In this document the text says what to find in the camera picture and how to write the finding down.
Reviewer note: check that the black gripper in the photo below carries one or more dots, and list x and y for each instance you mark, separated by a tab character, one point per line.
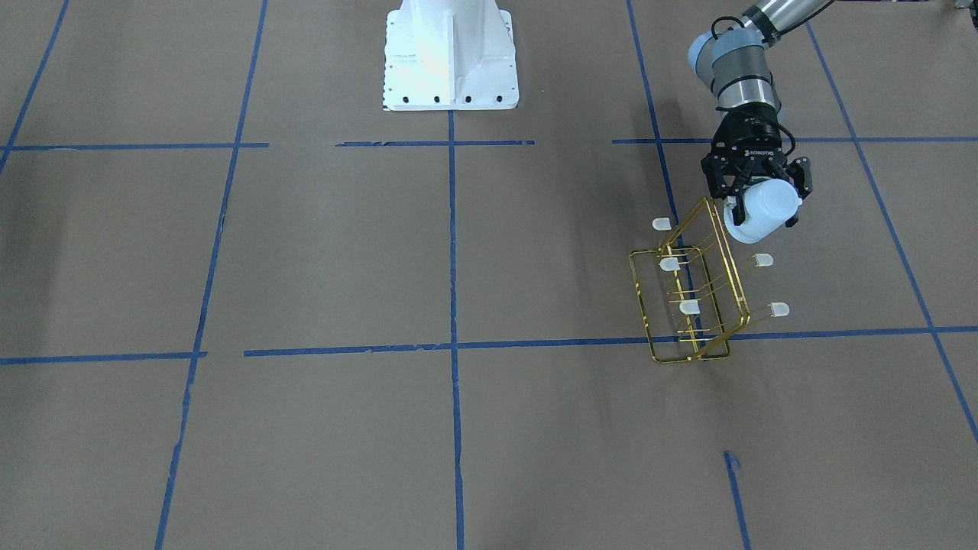
749	152

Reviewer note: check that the light blue plastic cup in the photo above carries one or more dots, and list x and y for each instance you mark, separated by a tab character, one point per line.
768	204

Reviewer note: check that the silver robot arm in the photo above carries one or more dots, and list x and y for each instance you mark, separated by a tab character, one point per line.
731	58

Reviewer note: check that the gold wire cup holder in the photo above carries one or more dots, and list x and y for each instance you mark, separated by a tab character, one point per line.
691	289

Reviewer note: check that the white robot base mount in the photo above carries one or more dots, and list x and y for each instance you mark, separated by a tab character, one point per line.
449	56

